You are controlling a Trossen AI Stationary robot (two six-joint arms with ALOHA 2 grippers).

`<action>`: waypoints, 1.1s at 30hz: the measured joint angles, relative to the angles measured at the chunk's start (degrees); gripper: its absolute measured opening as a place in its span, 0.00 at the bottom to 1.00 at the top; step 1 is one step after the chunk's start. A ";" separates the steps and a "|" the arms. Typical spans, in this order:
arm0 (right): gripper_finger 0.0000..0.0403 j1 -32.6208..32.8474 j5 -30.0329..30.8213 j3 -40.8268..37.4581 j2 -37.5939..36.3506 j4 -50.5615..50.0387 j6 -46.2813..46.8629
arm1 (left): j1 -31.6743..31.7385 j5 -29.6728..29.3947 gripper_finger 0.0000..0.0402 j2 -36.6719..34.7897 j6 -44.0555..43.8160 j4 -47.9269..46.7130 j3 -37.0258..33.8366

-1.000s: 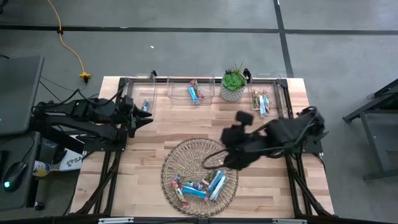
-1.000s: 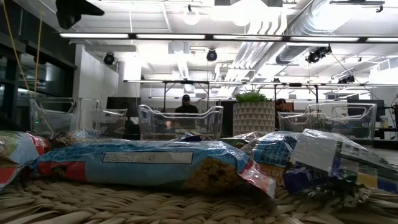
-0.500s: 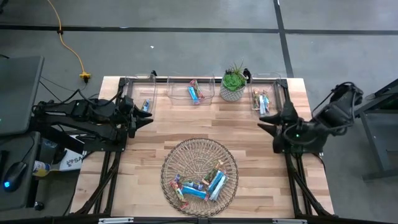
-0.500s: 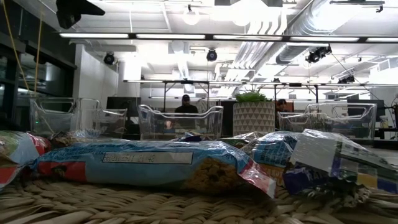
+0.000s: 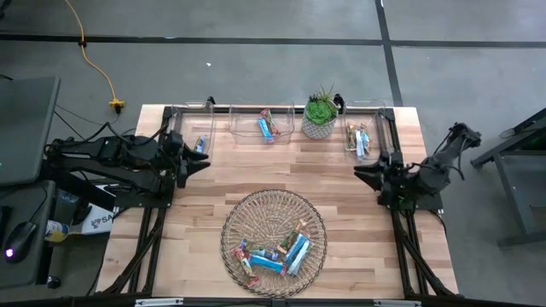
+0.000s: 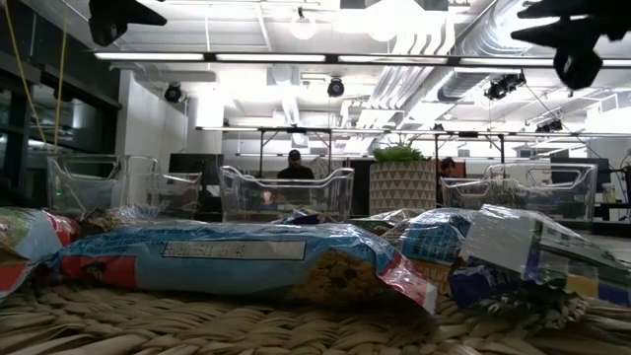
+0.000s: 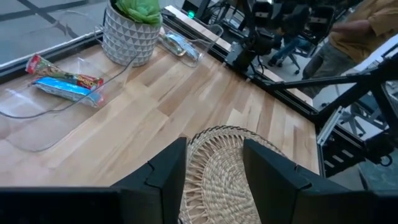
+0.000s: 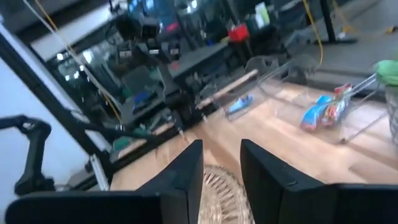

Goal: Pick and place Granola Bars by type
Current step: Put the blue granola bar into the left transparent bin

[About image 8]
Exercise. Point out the blue snack bars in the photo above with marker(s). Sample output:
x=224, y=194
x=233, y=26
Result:
x=337, y=104

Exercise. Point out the black articulated stand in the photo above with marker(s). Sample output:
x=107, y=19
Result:
x=32, y=149

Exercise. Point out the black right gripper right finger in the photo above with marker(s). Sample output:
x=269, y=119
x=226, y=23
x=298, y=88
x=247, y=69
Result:
x=295, y=202

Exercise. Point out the red box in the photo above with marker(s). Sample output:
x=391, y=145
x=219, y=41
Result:
x=238, y=32

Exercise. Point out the aluminium extrusion bracket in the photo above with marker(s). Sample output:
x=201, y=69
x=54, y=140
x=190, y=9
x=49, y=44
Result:
x=99, y=172

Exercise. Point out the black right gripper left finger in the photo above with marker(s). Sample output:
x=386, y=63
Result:
x=124, y=208

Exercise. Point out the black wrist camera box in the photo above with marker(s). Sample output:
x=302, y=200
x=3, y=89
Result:
x=151, y=28

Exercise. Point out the succulent in triangle-pattern pot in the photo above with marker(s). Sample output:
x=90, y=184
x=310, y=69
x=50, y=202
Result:
x=388, y=71

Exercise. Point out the black stand pole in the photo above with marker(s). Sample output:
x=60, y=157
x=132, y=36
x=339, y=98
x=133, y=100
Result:
x=328, y=21

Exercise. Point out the clear plastic bin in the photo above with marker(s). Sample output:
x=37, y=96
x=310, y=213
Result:
x=357, y=124
x=273, y=68

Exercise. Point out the round woven placemat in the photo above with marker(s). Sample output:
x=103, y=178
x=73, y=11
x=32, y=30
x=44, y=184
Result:
x=220, y=196

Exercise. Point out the small white peg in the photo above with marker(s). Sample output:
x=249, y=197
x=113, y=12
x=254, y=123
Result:
x=181, y=133
x=204, y=118

